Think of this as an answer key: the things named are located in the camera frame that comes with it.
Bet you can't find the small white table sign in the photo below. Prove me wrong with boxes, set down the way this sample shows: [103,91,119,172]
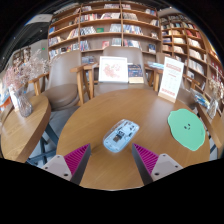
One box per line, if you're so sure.
[8,88,20,113]

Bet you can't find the white and red standing sign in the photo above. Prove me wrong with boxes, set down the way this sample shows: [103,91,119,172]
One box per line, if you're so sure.
[157,56,185,104]

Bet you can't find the wide wooden bookshelf unit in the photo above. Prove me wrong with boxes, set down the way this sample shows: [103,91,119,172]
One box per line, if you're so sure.
[47,1,161,64]

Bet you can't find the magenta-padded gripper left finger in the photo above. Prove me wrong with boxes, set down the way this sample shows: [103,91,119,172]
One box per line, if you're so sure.
[41,143,92,186]

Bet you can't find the curved wooden bookshelf unit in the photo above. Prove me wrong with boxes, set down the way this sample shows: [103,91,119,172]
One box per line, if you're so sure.
[159,13,224,104]

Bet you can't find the glass vase with pink flowers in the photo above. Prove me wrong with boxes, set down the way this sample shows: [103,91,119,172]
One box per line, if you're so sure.
[3,49,58,118]

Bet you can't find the green wavy-edged mouse pad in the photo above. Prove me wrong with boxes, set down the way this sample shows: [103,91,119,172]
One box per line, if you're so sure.
[167,108,207,152]

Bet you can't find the stack of books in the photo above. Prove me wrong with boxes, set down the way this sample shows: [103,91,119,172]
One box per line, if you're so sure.
[189,88,211,109]

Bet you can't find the white ceiling light panel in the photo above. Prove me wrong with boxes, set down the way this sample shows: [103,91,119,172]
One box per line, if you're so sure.
[24,13,54,26]

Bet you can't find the distant wooden bookshelf unit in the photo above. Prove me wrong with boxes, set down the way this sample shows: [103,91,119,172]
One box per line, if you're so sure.
[11,46,33,68]

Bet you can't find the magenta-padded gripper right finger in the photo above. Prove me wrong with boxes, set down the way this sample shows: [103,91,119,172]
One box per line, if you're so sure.
[131,143,184,186]

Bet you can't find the dark blue book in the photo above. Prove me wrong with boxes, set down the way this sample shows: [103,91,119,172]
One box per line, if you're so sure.
[127,63,145,84]

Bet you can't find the brown armchair with wooden arms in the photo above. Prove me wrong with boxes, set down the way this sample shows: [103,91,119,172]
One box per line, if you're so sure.
[89,45,161,98]
[28,49,98,113]
[154,51,204,111]

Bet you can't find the glass vase with white flowers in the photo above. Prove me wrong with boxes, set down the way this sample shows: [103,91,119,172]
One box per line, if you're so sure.
[206,64,224,120]

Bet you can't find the white framed floral picture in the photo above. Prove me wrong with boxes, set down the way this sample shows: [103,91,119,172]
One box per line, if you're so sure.
[98,55,129,84]

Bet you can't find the round wooden side table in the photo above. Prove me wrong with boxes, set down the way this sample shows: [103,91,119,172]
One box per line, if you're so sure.
[196,103,224,151]
[0,94,53,164]

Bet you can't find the transparent computer mouse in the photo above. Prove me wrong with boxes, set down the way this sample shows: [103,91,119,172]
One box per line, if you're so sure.
[102,118,141,154]

